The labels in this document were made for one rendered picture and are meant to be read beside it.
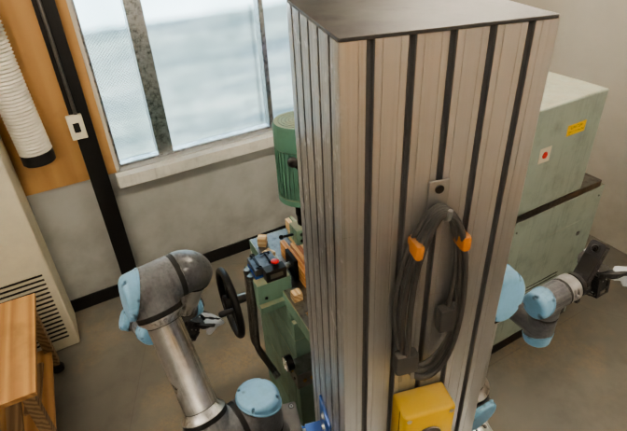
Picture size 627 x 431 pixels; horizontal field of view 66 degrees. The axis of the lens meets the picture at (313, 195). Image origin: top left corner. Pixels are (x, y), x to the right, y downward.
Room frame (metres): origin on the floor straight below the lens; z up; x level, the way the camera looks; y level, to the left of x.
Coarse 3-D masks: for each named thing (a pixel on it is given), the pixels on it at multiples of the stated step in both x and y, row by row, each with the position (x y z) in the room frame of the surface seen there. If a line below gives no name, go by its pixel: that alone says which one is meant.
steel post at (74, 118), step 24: (48, 0) 2.36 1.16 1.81; (48, 24) 2.33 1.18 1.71; (48, 48) 2.33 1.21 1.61; (72, 72) 2.37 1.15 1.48; (72, 96) 2.35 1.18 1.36; (72, 120) 2.31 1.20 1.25; (96, 144) 2.37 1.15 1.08; (96, 168) 2.35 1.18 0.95; (96, 192) 2.33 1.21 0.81; (120, 216) 2.37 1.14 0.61; (120, 240) 2.36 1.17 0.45; (120, 264) 2.34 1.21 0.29
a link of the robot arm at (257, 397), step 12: (252, 384) 0.84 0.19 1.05; (264, 384) 0.84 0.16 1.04; (240, 396) 0.80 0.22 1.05; (252, 396) 0.80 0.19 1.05; (264, 396) 0.80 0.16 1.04; (276, 396) 0.81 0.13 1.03; (240, 408) 0.77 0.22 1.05; (252, 408) 0.76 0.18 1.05; (264, 408) 0.77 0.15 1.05; (276, 408) 0.78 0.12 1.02; (240, 420) 0.75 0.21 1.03; (252, 420) 0.75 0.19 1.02; (264, 420) 0.76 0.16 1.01; (276, 420) 0.78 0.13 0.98
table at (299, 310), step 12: (252, 240) 1.68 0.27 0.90; (276, 240) 1.67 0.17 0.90; (288, 240) 1.67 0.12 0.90; (252, 252) 1.66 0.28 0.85; (276, 252) 1.59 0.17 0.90; (288, 288) 1.36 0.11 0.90; (300, 288) 1.36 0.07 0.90; (276, 300) 1.33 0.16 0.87; (288, 300) 1.30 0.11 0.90; (300, 300) 1.30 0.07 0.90; (264, 312) 1.30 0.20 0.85; (300, 312) 1.24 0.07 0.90; (300, 324) 1.21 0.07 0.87
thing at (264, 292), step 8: (288, 272) 1.39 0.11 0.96; (256, 280) 1.35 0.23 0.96; (264, 280) 1.35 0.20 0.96; (280, 280) 1.35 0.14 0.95; (288, 280) 1.37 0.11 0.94; (256, 288) 1.33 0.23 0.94; (264, 288) 1.33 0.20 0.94; (272, 288) 1.34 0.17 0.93; (280, 288) 1.35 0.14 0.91; (256, 296) 1.34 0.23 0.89; (264, 296) 1.32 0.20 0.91; (272, 296) 1.34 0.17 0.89; (280, 296) 1.35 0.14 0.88
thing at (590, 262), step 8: (592, 240) 1.03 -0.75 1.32; (592, 248) 1.01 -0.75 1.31; (600, 248) 1.00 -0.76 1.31; (608, 248) 1.00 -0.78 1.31; (584, 256) 1.01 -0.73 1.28; (592, 256) 1.00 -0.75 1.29; (600, 256) 0.99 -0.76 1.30; (584, 264) 1.00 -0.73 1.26; (592, 264) 0.98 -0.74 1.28; (600, 264) 0.99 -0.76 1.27; (576, 272) 1.00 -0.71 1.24; (584, 272) 0.98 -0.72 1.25; (592, 272) 0.97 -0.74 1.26; (584, 280) 0.97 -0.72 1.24
